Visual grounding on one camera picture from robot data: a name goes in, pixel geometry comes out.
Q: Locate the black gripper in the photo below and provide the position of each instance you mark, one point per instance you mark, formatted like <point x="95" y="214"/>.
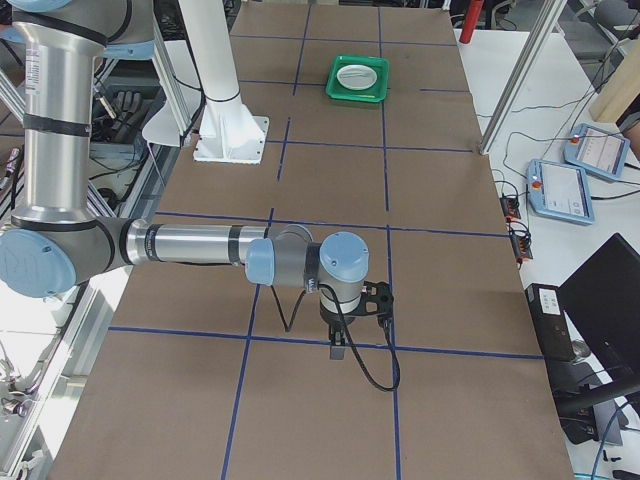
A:
<point x="332" y="317"/>

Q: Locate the grey plastic fork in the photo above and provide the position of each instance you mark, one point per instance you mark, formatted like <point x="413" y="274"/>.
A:
<point x="354" y="73"/>

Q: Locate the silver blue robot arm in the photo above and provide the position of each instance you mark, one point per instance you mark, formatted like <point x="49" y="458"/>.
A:
<point x="54" y="242"/>

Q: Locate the near black orange adapter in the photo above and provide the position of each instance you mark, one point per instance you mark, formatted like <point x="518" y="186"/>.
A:
<point x="521" y="242"/>

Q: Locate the black orange adapter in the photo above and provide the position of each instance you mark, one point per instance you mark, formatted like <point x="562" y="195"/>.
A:
<point x="510" y="207"/>
<point x="521" y="242"/>

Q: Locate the black mini computer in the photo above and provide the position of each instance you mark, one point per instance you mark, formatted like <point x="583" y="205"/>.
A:
<point x="549" y="322"/>

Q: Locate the far black orange adapter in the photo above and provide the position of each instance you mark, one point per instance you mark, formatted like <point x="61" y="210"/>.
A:
<point x="510" y="207"/>

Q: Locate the green plastic tray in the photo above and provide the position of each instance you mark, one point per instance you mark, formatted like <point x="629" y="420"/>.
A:
<point x="335" y="91"/>

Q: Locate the white round plate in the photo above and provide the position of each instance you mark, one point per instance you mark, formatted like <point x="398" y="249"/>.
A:
<point x="356" y="77"/>

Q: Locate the black monitor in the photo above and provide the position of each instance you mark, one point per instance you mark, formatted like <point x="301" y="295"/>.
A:
<point x="601" y="298"/>

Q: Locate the near blue teach pendant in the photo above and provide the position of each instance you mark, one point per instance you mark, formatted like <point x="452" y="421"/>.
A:
<point x="560" y="191"/>

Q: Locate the blue teach pendant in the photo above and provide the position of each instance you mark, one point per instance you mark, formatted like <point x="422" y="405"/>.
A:
<point x="598" y="152"/>
<point x="560" y="191"/>

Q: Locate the far blue teach pendant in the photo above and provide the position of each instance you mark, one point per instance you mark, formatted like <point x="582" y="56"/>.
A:
<point x="598" y="152"/>

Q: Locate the red cylinder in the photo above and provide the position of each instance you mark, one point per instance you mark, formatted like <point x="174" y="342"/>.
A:
<point x="472" y="15"/>

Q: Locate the wooden board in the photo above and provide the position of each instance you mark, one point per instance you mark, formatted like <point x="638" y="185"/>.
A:
<point x="620" y="91"/>

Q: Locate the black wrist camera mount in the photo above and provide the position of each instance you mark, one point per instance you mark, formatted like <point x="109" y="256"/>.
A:
<point x="376" y="299"/>

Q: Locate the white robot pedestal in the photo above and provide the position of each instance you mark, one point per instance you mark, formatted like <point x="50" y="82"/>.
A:
<point x="229" y="132"/>

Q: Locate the aluminium frame rail left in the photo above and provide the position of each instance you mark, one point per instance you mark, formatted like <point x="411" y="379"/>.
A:
<point x="171" y="125"/>

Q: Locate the aluminium frame post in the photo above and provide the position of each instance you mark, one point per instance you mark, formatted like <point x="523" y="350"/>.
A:
<point x="535" y="42"/>

